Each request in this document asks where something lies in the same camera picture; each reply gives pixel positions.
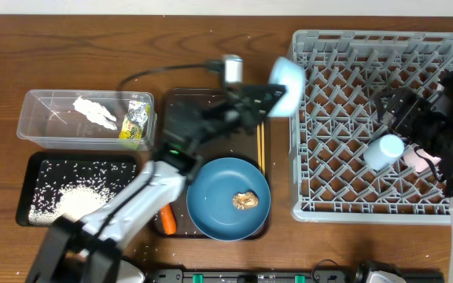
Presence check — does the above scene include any pink plastic cup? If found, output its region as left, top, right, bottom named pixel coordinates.
left=403, top=149, right=441, bottom=173

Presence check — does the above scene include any grey plastic dishwasher rack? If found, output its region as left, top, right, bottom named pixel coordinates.
left=288, top=30, right=453, bottom=225

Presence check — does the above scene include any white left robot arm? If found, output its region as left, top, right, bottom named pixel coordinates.
left=26, top=84, right=289, bottom=282

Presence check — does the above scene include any white tissue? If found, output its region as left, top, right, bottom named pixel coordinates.
left=73, top=97, right=117, bottom=130

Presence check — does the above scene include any light blue plastic cup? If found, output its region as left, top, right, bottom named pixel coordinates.
left=363, top=134, right=404, bottom=171

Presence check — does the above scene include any dark blue plate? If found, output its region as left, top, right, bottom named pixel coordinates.
left=186, top=157, right=271, bottom=241

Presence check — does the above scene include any white rice pile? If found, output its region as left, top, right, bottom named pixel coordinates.
left=28, top=160, right=137, bottom=227

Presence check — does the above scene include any black waste tray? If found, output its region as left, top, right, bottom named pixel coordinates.
left=16, top=152, right=138, bottom=227

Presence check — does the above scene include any orange carrot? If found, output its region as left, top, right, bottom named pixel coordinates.
left=160, top=204, right=177, bottom=235

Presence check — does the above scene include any dark brown serving tray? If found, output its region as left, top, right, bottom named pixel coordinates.
left=158, top=88, right=271, bottom=239

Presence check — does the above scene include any light blue rice bowl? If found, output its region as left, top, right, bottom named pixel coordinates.
left=268, top=57, right=305, bottom=118

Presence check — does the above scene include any yellow silver snack wrapper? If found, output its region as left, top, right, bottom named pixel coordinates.
left=119, top=101, right=151, bottom=139

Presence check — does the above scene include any clear plastic waste bin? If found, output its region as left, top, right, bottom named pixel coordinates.
left=17, top=90, right=157, bottom=151

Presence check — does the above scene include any golden brown food scrap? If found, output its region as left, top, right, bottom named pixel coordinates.
left=232, top=191, right=260, bottom=210

